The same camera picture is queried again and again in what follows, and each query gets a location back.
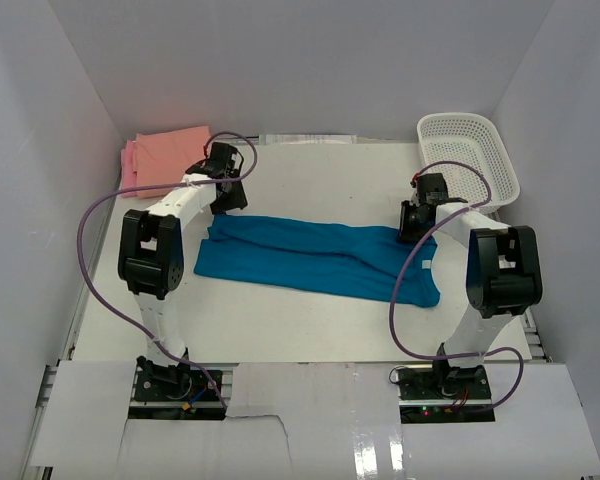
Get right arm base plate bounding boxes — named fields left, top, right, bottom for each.
left=388, top=366, right=495, bottom=425

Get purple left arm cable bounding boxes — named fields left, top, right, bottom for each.
left=75, top=131, right=259, bottom=411

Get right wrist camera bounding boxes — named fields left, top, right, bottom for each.
left=411, top=174, right=429, bottom=204

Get folded pink t shirt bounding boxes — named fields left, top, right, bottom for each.
left=120, top=141, right=137, bottom=189

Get white paper sheet at back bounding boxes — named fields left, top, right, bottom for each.
left=258, top=134, right=357, bottom=145

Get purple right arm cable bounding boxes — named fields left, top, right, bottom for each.
left=388, top=160, right=526, bottom=413

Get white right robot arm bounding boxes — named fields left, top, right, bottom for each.
left=398, top=173, right=543, bottom=399

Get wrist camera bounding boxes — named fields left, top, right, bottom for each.
left=226, top=145, right=244, bottom=178
left=411, top=174, right=429, bottom=204

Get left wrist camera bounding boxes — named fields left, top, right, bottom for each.
left=226, top=145, right=244, bottom=178

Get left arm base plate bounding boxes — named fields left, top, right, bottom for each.
left=128, top=365, right=226, bottom=421

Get white perforated plastic basket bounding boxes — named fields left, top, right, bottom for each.
left=416, top=112, right=520, bottom=214

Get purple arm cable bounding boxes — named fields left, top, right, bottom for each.
left=75, top=131, right=259, bottom=411
left=388, top=160, right=526, bottom=413

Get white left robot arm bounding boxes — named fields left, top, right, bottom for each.
left=118, top=142, right=248, bottom=399

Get blue t shirt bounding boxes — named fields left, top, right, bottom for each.
left=193, top=215, right=413, bottom=302

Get folded salmon t shirt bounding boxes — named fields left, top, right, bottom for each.
left=129, top=126, right=211, bottom=187

